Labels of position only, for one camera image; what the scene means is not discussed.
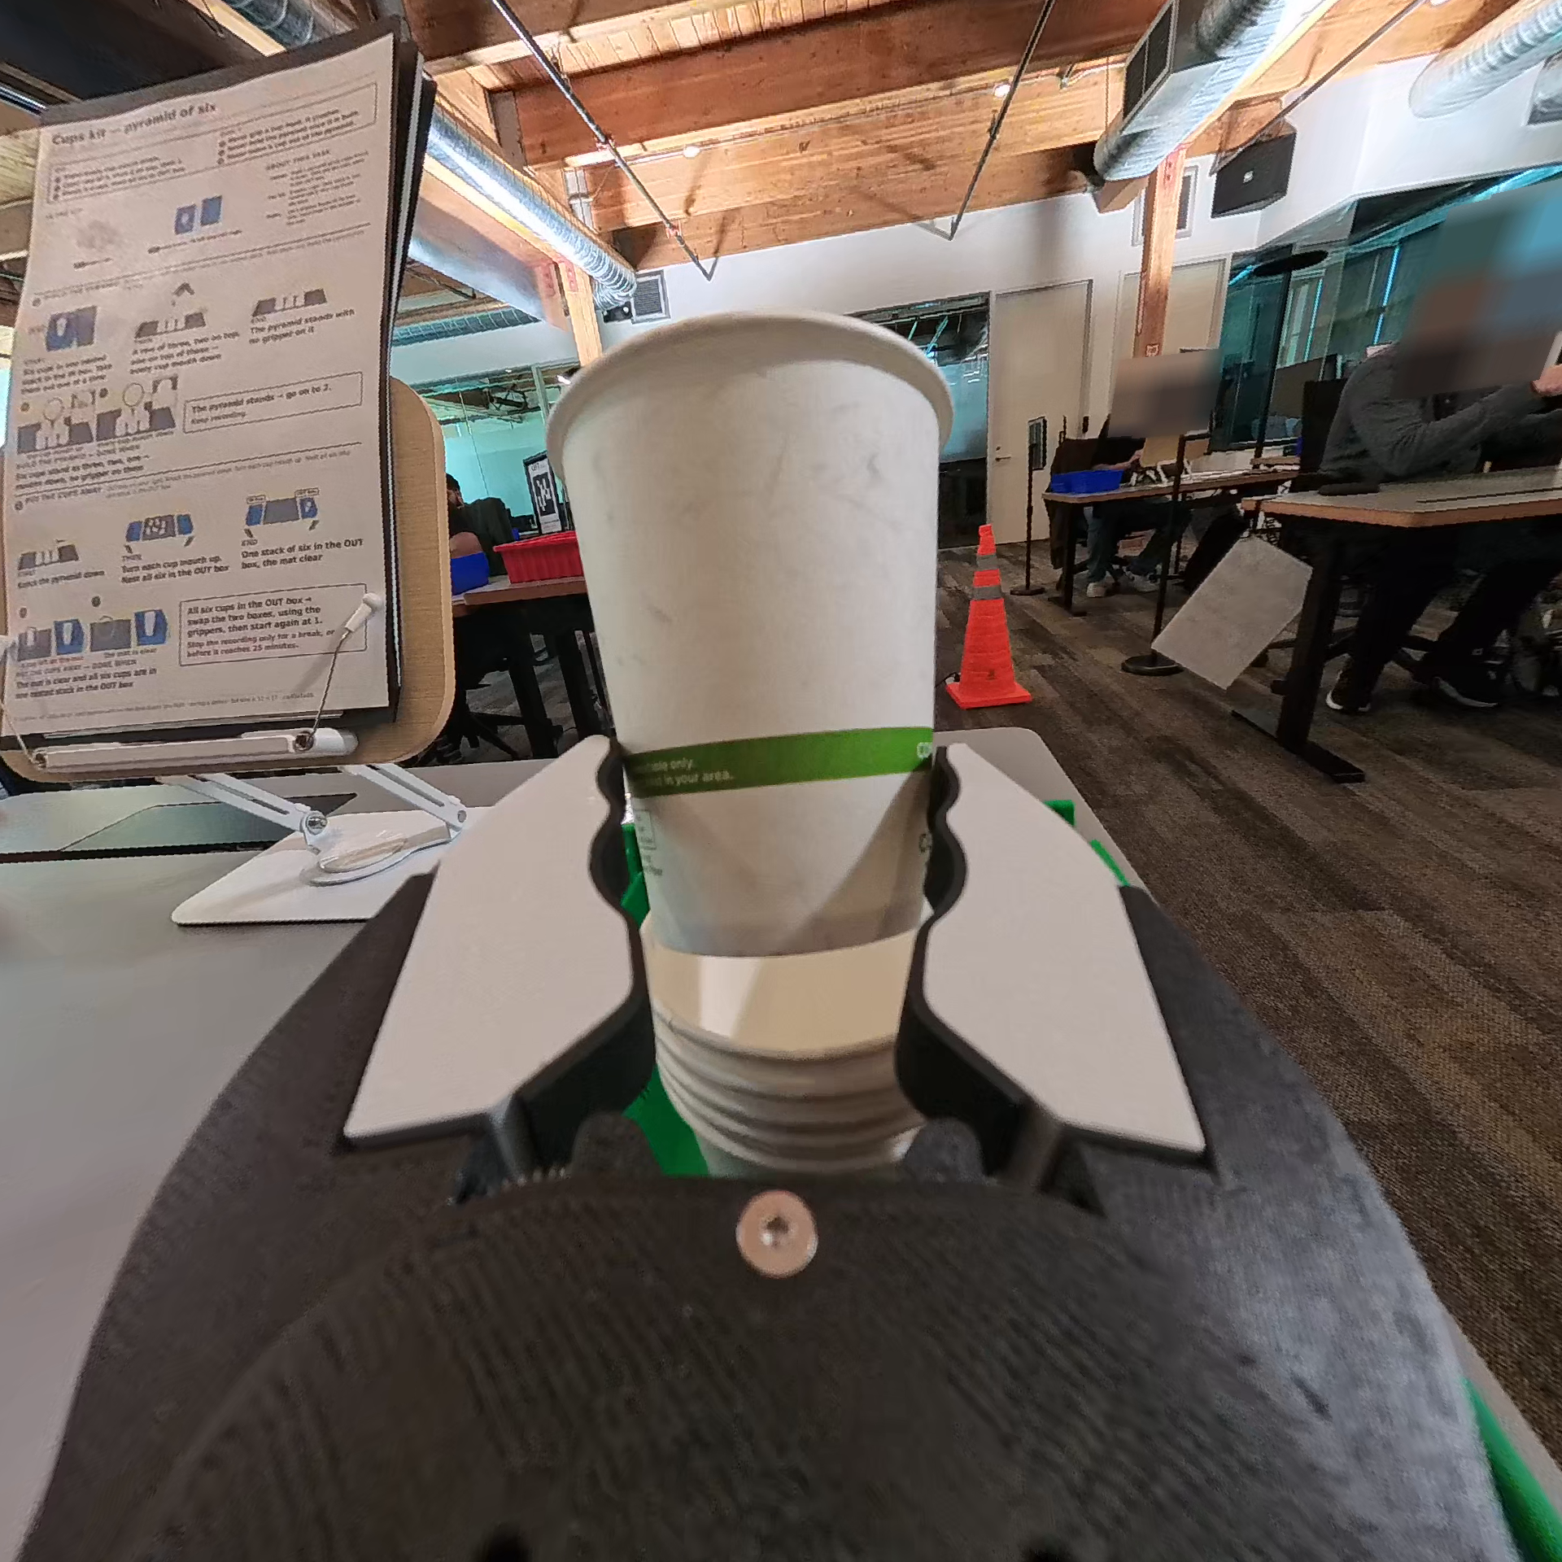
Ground printed instruction sheet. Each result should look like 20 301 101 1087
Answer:
0 29 437 741

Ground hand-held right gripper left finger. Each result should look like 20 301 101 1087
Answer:
346 735 656 1202

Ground white door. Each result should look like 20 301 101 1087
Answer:
990 284 1095 550

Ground orange traffic cone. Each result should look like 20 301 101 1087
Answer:
945 526 1035 710

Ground stack of white paper cups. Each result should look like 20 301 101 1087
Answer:
637 927 923 1181

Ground silver ventilation duct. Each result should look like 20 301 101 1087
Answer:
1093 0 1296 186
1409 0 1562 121
225 0 641 310

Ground wooden table black legs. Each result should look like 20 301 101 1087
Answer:
453 572 605 760
1042 466 1302 618
1242 470 1562 786

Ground white paper cup green band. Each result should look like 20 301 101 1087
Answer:
546 312 956 961

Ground black wall speaker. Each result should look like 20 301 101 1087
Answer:
1210 134 1301 220

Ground red plastic bin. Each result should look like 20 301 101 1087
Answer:
492 531 590 585

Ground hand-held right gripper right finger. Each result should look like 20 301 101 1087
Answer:
897 738 1207 1192

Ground desk cable flap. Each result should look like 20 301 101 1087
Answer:
56 800 355 855

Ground grey board floor sign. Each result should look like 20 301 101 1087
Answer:
1121 535 1314 692

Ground green plastic bin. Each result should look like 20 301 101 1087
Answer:
615 795 1562 1562

